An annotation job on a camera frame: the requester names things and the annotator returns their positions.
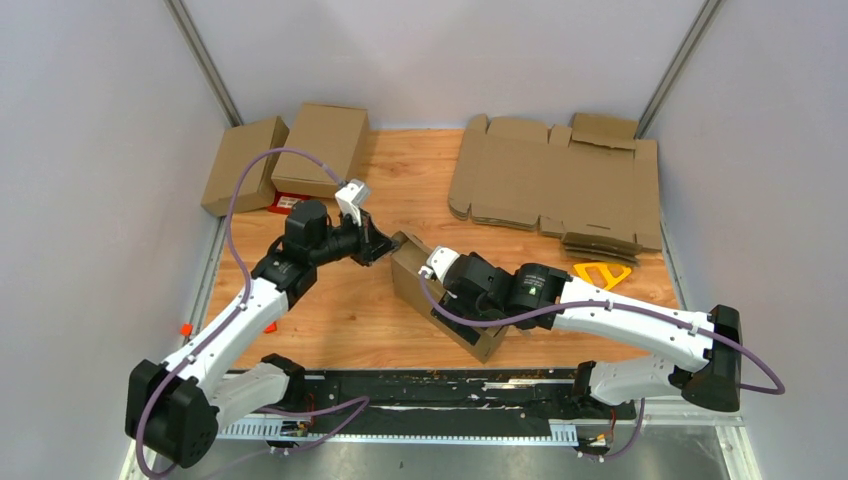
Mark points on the stack of flat cardboard sheets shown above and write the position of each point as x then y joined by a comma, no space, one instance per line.
592,184

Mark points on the folded cardboard box right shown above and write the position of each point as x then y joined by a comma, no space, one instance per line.
335,135

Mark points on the red card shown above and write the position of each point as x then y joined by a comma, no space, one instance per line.
283,202

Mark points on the yellow plastic triangle tool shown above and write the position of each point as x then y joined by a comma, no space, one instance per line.
601,274

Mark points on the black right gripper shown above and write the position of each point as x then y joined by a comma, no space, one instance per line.
454,304

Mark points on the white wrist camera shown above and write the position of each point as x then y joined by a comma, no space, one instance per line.
439,263
350,199

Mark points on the black metal base rail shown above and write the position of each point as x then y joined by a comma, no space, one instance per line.
396,405

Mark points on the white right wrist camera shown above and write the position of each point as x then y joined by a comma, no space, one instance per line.
439,263

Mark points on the folded cardboard box left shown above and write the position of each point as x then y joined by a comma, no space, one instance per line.
238,147

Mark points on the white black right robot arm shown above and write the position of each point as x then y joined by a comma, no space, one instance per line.
693,354

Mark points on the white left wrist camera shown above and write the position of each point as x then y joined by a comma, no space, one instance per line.
350,199

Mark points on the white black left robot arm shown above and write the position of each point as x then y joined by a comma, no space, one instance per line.
232,331

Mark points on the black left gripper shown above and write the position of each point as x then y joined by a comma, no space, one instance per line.
372,243

